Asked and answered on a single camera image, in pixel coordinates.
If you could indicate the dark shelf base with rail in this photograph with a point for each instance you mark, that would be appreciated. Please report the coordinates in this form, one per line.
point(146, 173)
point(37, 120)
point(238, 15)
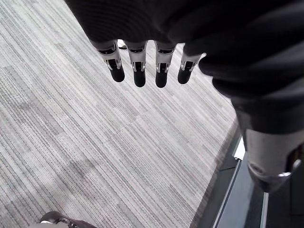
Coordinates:
point(240, 194)

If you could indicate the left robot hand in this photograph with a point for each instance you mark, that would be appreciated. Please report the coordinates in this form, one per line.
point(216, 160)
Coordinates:
point(213, 35)

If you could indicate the dark robot foot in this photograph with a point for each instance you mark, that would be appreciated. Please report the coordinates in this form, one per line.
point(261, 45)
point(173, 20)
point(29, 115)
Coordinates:
point(62, 221)

